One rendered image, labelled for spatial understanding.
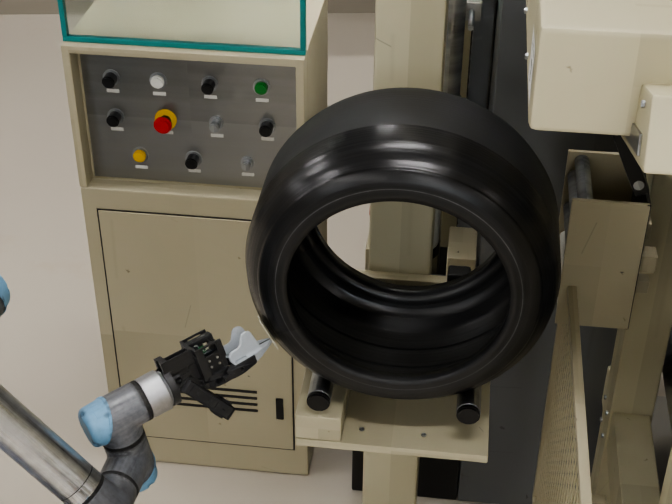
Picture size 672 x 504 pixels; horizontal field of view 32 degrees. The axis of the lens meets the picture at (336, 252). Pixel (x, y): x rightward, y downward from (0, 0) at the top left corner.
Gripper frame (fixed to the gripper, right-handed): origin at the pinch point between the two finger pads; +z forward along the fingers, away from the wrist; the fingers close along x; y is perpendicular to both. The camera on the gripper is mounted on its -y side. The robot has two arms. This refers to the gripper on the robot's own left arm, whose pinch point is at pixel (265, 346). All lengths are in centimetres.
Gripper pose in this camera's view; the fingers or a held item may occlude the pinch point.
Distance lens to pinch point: 215.1
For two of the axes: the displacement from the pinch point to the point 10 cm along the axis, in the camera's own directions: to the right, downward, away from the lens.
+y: -2.9, -8.9, -3.6
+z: 8.2, -4.2, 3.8
